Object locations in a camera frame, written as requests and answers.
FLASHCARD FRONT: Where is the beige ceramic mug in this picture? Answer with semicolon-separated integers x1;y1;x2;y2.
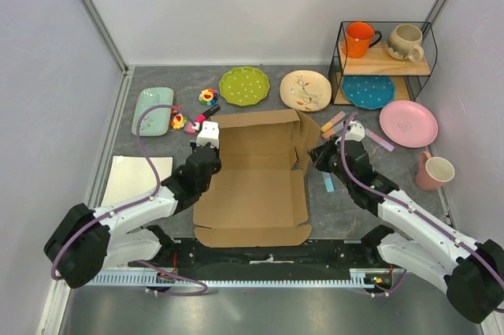
387;24;424;63

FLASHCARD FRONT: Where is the light blue highlighter pen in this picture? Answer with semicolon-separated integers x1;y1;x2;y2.
322;172;335;193

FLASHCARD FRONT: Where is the light teal rectangular tray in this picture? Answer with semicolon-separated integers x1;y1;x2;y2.
132;87;174;136

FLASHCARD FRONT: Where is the small flower keychain toy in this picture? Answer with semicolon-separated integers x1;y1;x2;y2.
170;106;187;130

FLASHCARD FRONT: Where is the rainbow smiling flower toy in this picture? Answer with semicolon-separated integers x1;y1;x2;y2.
198;88;219;106

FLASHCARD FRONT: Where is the cream bird pattern plate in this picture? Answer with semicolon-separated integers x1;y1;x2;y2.
280;70;332;112

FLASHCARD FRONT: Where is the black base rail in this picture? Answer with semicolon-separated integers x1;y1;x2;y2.
132;225;404;294

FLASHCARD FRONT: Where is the blue polka dot plate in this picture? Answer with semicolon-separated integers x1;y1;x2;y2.
342;76;395;110

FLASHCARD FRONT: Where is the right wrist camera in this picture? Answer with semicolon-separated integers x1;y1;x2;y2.
345;121;365;142

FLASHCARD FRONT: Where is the pink eraser block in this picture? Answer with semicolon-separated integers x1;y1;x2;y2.
184;122;201;135

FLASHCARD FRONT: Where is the pink mug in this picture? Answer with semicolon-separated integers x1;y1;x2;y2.
416;151;455;191

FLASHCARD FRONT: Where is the orange mug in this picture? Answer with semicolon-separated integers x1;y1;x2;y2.
342;21;382;58

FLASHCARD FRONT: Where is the purple cable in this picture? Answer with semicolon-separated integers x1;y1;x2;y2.
50;104;209;296
340;112;504;299

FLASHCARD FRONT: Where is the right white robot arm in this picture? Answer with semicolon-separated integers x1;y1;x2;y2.
309;140;503;324

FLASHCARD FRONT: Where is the black wire wooden shelf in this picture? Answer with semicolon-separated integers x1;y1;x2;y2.
328;20;438;105

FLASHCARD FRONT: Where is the purple highlighter pen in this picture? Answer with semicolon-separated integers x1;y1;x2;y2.
365;128;395;152

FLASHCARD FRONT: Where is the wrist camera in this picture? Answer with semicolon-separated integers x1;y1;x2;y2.
345;121;365;142
191;121;220;151

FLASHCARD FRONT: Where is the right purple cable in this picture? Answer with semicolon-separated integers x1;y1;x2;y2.
340;112;504;299

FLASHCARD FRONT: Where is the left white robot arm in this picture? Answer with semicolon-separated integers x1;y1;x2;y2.
43;141;221;288

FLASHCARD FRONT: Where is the pink round plate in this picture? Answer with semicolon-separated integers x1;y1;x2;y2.
380;100;439;148

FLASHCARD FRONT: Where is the green polka dot plate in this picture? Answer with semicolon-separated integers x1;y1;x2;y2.
219;66;270;107

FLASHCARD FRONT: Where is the brown cardboard box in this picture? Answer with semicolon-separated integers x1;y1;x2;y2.
193;110;321;248

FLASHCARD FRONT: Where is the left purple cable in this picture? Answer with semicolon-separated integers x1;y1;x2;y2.
50;104;209;296

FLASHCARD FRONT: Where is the white square plate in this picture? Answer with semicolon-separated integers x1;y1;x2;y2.
101;156;157;207

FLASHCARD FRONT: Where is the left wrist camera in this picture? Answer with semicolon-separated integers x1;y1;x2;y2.
191;121;220;151

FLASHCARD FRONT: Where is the pink black highlighter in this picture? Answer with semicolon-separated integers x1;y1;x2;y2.
195;104;221;123

